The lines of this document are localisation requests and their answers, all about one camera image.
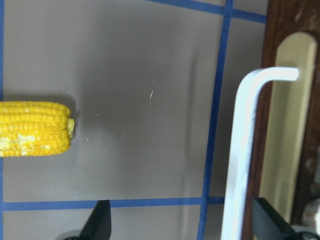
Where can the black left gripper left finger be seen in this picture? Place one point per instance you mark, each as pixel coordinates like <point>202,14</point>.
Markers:
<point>98,225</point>

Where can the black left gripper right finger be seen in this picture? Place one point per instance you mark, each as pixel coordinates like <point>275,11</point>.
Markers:
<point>268,224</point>

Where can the white drawer handle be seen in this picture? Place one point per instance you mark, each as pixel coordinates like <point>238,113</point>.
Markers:
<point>241,144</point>

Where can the light wooden drawer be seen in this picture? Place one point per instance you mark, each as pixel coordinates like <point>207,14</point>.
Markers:
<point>287,131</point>

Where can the yellow corn cob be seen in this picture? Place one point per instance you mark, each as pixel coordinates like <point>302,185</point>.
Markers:
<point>34,128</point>

